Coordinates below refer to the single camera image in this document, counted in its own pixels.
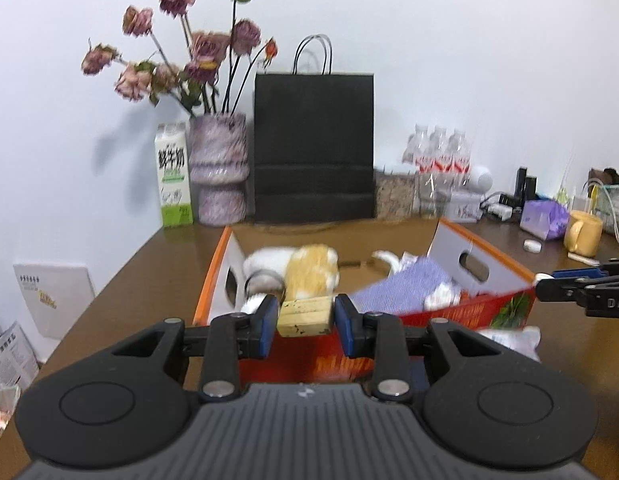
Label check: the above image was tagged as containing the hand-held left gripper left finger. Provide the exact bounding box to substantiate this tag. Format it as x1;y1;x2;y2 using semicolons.
112;294;280;403

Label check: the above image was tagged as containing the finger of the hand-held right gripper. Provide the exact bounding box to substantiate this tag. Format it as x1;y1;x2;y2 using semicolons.
535;279;593;304
550;257;619;282

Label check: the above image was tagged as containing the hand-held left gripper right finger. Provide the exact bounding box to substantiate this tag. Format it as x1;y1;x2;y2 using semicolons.
334;293;505;403

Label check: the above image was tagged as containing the wooden block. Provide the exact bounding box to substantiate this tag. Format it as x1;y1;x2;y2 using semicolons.
277;296;336;337

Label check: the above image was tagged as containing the red and orange cardboard box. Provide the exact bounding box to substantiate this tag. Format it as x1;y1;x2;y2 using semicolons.
192;218;539;386

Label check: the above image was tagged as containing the purple striped cloth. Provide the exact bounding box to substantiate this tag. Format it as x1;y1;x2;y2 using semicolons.
349;256;456;317

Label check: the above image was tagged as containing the yellow mug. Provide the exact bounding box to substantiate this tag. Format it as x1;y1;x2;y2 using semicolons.
563;211;604;255

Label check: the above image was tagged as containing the purple tissue pack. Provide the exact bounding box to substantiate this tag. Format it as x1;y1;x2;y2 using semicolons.
519;199;573;241

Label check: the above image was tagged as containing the white and orange plush toy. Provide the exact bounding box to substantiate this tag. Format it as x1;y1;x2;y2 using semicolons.
241;243;340;307

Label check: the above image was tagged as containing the crumpled white plastic bag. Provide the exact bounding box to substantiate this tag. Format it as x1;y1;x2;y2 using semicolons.
477;326;541;364

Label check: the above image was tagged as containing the clear plastic pouch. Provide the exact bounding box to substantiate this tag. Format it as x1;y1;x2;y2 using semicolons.
587;167;619;240

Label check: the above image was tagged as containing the white power strip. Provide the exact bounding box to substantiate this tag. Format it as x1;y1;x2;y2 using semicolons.
481;191;523;222

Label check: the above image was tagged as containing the crumpled white tissue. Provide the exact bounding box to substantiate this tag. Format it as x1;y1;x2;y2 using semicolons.
423;281;461;312

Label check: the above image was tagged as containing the black rectangular bottle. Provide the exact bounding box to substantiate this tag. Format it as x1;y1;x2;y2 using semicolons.
514;166;539;207

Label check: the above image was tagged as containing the white tin box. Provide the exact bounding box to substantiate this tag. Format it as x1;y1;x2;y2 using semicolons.
447;190;483;224

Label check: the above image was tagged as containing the wooden desk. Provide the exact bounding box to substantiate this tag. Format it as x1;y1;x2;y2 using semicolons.
0;212;619;480

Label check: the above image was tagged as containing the white round device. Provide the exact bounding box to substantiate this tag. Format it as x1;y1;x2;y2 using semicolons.
467;165;494;194

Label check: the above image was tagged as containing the clear drinking glass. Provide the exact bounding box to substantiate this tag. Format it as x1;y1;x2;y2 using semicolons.
417;172;453;219

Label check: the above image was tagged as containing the purple marbled vase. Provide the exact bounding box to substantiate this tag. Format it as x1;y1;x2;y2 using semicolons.
188;112;251;226

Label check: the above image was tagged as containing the white and green milk carton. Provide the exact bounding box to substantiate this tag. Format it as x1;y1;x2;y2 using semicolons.
154;122;194;228

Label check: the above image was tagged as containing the black paper bag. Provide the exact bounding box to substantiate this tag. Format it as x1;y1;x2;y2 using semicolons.
253;34;376;224

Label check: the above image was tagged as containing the white flat board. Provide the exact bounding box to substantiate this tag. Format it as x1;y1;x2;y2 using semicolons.
13;262;96;341

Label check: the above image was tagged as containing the stack of printed papers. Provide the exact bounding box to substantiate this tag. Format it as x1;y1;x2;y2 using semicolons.
0;321;40;392

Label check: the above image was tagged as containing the dried rose bouquet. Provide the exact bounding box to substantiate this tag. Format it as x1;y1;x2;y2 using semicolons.
81;0;279;121

